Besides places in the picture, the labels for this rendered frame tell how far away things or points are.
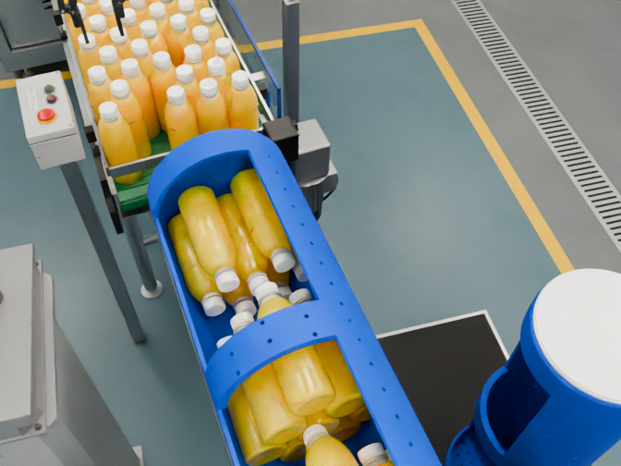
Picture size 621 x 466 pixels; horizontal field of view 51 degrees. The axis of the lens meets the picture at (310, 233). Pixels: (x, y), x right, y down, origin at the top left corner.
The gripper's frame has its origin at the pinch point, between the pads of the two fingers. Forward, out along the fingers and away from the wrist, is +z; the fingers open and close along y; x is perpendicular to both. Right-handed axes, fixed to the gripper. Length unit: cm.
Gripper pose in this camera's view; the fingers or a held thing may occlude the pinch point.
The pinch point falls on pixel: (101, 23)
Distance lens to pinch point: 144.3
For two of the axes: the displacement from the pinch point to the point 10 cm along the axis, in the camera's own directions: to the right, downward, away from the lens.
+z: -0.2, 6.0, 8.0
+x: -3.7, -7.5, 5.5
